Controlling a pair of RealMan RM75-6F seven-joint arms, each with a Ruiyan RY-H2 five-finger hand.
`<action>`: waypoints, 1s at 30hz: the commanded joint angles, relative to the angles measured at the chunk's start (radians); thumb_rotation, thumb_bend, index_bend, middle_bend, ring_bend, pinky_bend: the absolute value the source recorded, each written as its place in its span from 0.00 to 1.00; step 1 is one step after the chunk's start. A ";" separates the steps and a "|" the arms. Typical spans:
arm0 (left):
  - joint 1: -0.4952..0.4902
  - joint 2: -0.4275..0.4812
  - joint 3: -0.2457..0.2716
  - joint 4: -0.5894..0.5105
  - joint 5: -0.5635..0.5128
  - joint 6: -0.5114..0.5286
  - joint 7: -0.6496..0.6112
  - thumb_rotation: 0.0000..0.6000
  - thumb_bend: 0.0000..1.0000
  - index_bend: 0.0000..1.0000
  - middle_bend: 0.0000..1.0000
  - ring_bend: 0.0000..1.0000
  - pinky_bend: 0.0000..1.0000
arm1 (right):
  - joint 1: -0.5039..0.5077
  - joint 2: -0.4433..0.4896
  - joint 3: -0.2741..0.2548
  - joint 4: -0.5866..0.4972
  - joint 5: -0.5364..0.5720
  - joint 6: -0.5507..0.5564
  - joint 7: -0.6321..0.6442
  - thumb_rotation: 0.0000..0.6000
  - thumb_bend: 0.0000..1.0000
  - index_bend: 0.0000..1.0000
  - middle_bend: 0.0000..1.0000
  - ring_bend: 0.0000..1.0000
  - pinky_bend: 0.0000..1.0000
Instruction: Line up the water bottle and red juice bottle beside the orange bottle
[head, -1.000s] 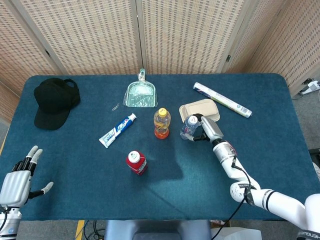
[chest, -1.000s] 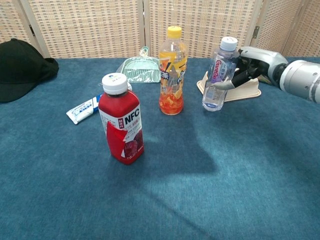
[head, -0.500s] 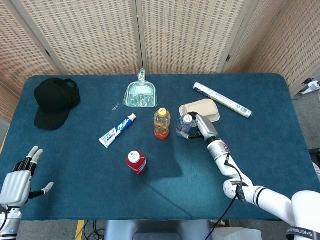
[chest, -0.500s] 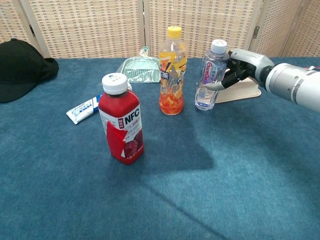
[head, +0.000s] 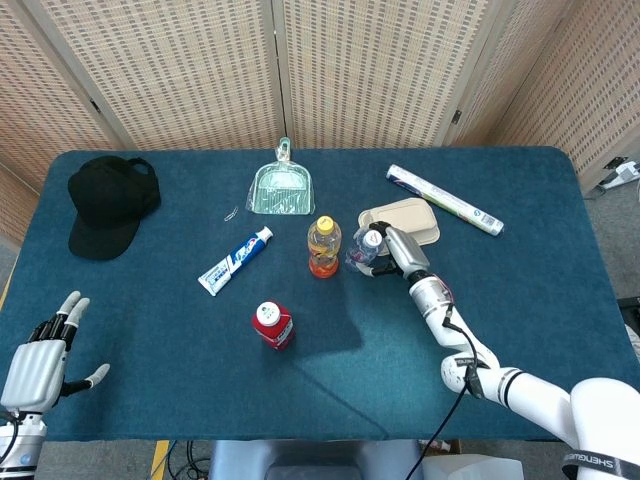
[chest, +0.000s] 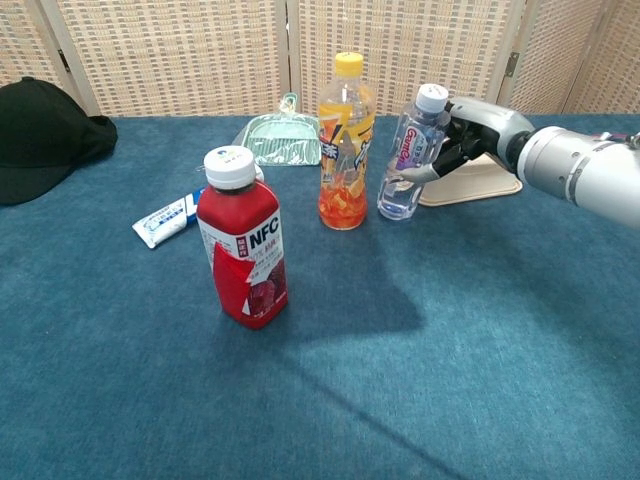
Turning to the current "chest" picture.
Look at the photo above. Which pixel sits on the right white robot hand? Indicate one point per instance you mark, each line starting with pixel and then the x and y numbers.
pixel 487 127

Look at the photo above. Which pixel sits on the clear water bottle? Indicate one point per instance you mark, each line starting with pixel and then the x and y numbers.
pixel 412 145

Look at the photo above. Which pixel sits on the red juice bottle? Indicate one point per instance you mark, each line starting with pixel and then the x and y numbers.
pixel 240 250

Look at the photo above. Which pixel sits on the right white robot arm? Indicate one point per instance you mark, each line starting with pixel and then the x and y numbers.
pixel 585 170

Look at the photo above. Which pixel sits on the beige lunch box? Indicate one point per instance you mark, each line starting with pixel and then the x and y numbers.
pixel 480 182

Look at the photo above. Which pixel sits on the orange tea bottle yellow cap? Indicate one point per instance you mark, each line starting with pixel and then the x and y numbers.
pixel 346 150

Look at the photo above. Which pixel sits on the green dustpan brush set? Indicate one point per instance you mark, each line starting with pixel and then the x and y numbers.
pixel 285 142

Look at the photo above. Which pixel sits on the blue table cloth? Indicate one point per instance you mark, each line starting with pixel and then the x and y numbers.
pixel 400 350

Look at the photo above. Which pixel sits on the woven folding screen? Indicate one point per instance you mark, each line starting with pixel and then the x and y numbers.
pixel 175 55

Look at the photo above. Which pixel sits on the white blue toothpaste tube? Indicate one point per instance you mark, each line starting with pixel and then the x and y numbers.
pixel 165 220

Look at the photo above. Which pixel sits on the black baseball cap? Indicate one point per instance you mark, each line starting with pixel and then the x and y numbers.
pixel 45 140

